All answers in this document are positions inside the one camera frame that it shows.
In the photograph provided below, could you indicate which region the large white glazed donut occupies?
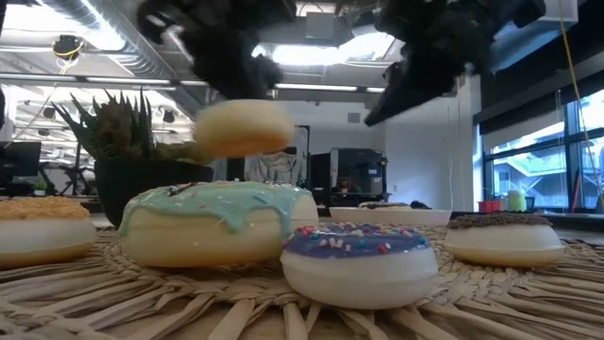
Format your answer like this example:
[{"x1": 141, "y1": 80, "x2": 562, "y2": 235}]
[{"x1": 193, "y1": 98, "x2": 297, "y2": 160}]

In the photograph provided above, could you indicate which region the yellow hanging cable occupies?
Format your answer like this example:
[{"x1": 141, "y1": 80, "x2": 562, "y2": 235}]
[{"x1": 558, "y1": 0, "x2": 604, "y2": 212}]

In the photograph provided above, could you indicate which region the black ceiling device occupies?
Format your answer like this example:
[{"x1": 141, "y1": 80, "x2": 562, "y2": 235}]
[{"x1": 51, "y1": 34, "x2": 86, "y2": 62}]

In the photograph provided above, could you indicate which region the small orange crumb donut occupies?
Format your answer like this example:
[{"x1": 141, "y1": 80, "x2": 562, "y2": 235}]
[{"x1": 0, "y1": 195, "x2": 99, "y2": 271}]

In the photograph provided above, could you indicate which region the black equipment cabinet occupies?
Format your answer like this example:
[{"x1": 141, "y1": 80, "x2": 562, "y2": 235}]
[{"x1": 329, "y1": 147, "x2": 390, "y2": 208}]

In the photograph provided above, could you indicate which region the large chocolate pink-drizzled donut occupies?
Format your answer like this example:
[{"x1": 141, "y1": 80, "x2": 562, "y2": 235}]
[{"x1": 357, "y1": 200, "x2": 413, "y2": 211}]

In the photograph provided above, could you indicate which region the long ceiling light strip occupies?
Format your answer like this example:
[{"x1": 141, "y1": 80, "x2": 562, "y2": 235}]
[
  {"x1": 84, "y1": 76, "x2": 172, "y2": 87},
  {"x1": 275, "y1": 83, "x2": 359, "y2": 93}
]

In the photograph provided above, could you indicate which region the black computer monitor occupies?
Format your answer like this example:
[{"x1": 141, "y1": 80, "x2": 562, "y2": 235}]
[{"x1": 0, "y1": 141, "x2": 43, "y2": 197}]

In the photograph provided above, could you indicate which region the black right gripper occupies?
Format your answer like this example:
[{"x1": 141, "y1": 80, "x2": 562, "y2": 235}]
[{"x1": 333, "y1": 0, "x2": 518, "y2": 128}]

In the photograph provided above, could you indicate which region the white plate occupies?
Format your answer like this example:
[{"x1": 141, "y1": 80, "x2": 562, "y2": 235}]
[{"x1": 328, "y1": 206, "x2": 453, "y2": 229}]

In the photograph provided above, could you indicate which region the small chocolate sprinkle donut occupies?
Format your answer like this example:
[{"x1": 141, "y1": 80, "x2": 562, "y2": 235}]
[{"x1": 444, "y1": 212, "x2": 566, "y2": 269}]

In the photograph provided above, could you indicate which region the light green bottle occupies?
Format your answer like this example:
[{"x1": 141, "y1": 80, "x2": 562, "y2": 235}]
[{"x1": 506, "y1": 189, "x2": 528, "y2": 213}]

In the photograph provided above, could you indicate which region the small purple sprinkle donut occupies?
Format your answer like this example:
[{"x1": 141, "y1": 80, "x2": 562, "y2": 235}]
[{"x1": 280, "y1": 221, "x2": 439, "y2": 312}]

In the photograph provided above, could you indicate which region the potted green succulent plant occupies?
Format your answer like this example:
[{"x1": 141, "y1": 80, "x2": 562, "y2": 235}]
[{"x1": 51, "y1": 89, "x2": 216, "y2": 229}]

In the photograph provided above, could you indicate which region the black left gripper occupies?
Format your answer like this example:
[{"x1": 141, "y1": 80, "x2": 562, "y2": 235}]
[{"x1": 178, "y1": 0, "x2": 298, "y2": 100}]

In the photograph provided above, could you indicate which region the grey draped cloth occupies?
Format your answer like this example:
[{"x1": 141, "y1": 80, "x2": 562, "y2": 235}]
[{"x1": 243, "y1": 150, "x2": 306, "y2": 186}]

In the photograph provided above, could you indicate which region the round woven straw placemat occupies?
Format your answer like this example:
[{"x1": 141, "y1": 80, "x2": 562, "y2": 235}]
[{"x1": 0, "y1": 221, "x2": 604, "y2": 340}]

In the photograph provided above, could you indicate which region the large mint green donut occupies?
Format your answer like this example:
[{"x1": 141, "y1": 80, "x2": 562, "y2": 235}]
[{"x1": 117, "y1": 180, "x2": 321, "y2": 269}]

